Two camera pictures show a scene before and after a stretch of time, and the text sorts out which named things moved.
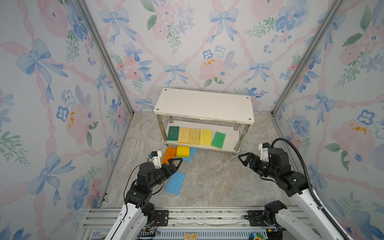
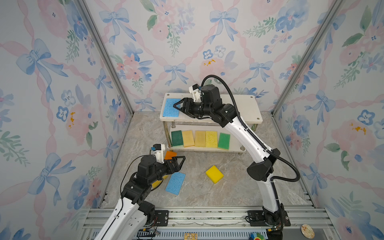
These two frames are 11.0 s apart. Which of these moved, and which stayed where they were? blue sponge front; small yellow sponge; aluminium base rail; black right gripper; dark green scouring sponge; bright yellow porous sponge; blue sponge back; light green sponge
Moved: light green sponge; bright yellow porous sponge; small yellow sponge; dark green scouring sponge; blue sponge back; black right gripper
Stayed: blue sponge front; aluminium base rail
